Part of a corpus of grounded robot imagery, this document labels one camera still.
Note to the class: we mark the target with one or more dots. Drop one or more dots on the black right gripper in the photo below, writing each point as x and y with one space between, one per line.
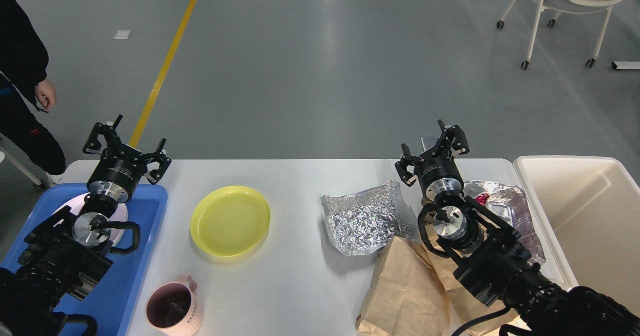
440 173

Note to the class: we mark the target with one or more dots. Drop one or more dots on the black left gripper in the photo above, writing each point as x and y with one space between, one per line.
119 178

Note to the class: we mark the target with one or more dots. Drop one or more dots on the yellow plastic plate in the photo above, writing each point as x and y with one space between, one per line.
230 221

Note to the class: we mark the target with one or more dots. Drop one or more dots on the pink ribbed mug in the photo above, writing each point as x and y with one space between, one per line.
174 308

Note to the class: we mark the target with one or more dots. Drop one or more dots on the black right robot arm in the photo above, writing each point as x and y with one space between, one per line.
491 263

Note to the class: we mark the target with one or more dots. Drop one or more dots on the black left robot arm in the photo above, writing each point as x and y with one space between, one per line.
68 252

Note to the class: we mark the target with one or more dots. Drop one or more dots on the person's hand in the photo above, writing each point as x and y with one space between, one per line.
46 93

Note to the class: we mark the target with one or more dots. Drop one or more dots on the white plate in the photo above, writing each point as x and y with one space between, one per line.
117 216

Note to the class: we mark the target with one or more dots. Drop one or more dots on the crumpled aluminium foil sheet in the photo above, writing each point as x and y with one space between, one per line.
361 223

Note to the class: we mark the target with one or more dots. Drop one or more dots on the brown paper bag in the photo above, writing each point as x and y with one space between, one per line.
414 292

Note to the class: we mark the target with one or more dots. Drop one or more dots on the person in black clothes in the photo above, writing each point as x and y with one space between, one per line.
23 64

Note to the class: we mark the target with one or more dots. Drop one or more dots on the beige plastic bin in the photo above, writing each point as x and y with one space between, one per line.
592 206

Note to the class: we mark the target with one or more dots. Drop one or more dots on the white bar on floor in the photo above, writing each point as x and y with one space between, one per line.
625 65

